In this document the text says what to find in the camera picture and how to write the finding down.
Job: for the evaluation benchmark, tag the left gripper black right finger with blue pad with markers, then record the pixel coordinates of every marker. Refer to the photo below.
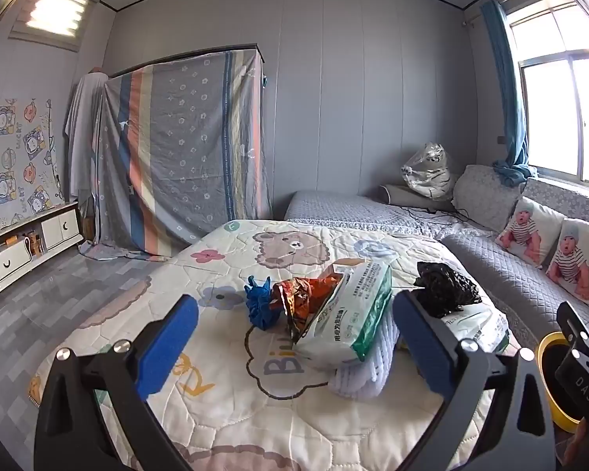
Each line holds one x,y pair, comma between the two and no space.
517,432

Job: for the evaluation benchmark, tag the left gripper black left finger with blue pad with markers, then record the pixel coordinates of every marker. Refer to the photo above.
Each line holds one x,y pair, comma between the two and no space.
71,432

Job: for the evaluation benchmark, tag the black plastic bag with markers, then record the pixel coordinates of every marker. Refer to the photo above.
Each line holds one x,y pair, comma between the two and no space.
442,291

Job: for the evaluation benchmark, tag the green white wet-wipes pack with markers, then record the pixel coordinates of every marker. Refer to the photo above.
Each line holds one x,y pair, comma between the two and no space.
343,329

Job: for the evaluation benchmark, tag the orange snack bag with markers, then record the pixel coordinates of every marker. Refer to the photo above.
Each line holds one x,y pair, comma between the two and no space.
301,298

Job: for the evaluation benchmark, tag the yellow rimmed trash bin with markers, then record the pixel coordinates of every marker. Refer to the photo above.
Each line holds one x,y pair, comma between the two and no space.
550,353

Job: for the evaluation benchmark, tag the person's right hand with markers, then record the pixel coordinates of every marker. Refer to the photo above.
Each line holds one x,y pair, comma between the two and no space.
575,444

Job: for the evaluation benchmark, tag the grey quilted sofa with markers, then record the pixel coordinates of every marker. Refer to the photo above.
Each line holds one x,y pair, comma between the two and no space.
524,293

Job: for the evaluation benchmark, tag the baby print pillow right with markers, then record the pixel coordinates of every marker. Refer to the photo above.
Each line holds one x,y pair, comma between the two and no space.
569,265

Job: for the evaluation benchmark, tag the baby print pillow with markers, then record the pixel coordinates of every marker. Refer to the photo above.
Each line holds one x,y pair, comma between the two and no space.
569,265
531,231

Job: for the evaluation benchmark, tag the baby print pillow left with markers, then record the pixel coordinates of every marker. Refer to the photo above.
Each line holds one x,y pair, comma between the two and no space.
531,231

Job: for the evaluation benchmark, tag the cartoon quilted bed cover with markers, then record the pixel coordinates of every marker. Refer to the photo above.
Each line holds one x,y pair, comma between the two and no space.
238,396

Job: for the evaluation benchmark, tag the grey patterned cushion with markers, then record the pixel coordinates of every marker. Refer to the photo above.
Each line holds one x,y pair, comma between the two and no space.
479,195

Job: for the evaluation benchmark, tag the grey bolster pillow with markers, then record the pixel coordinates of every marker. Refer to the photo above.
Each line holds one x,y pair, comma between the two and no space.
402,196

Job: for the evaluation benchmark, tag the white tv cabinet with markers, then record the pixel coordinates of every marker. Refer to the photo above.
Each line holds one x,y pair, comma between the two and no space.
31,242

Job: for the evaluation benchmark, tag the tiger plush in plastic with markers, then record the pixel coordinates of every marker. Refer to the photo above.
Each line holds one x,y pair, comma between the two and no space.
428,173

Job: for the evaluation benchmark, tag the blue curtain left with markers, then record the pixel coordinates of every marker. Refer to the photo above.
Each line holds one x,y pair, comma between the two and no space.
514,170

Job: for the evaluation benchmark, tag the window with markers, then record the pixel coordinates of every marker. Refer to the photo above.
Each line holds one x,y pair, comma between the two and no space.
551,43

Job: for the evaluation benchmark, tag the small upper window blind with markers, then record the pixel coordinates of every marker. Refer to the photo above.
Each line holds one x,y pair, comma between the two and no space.
55,23

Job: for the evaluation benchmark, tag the cartoon wall poster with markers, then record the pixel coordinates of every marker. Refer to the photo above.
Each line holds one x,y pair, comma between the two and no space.
29,182

